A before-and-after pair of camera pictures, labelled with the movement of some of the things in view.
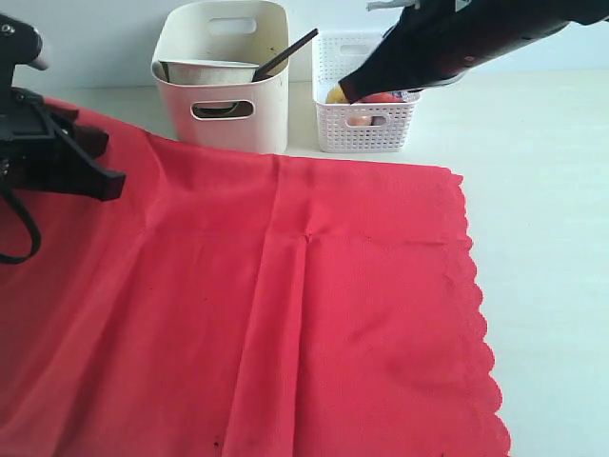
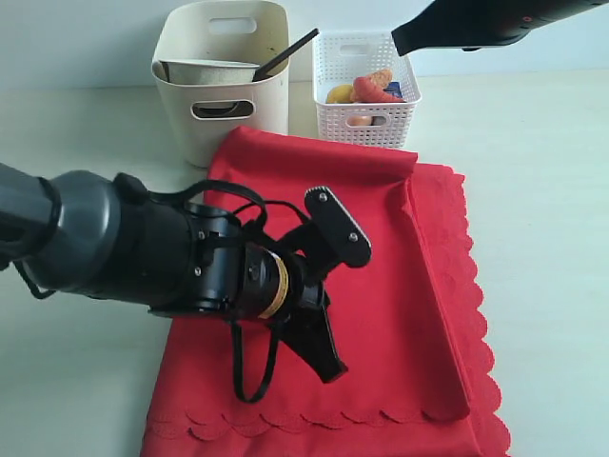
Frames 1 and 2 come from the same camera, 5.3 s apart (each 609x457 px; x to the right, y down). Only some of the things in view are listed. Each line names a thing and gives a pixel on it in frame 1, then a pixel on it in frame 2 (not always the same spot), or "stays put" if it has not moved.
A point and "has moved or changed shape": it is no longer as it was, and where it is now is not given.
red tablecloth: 228,303 has moved or changed shape
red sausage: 383,97 stays put
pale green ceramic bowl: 199,71 stays put
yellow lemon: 336,96 stays put
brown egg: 360,121 stays put
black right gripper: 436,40 -> 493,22
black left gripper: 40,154 -> 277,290
